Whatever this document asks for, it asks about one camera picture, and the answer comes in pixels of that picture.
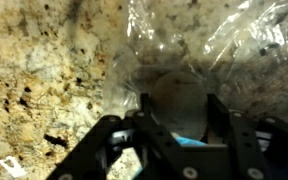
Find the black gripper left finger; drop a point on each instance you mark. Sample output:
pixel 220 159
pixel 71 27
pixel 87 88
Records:
pixel 103 145

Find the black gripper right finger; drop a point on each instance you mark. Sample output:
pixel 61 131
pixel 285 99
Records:
pixel 250 150

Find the brown potato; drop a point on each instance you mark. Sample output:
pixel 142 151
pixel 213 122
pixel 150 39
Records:
pixel 179 102

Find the blue clear plastic potato bag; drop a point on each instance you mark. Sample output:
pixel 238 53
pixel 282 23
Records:
pixel 236 49

